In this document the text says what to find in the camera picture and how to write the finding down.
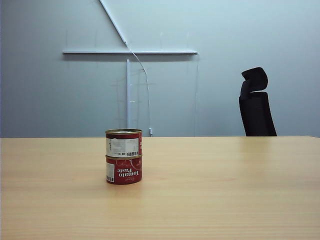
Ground thin white hanging cable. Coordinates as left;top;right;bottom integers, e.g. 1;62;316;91
127;42;154;137

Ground red can with white label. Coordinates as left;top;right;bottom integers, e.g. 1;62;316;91
104;128;143;159

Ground diagonal white wall conduit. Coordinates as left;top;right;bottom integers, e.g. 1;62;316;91
98;0;129;46

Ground vertical white wall conduit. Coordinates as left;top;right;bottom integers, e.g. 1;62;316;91
125;58;132;131

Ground red tomato paste can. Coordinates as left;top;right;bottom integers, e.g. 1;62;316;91
104;153;143;185

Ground horizontal white wall conduit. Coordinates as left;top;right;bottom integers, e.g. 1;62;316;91
62;48;199;56

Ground black office chair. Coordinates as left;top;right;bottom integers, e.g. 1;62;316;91
238;66;278;137

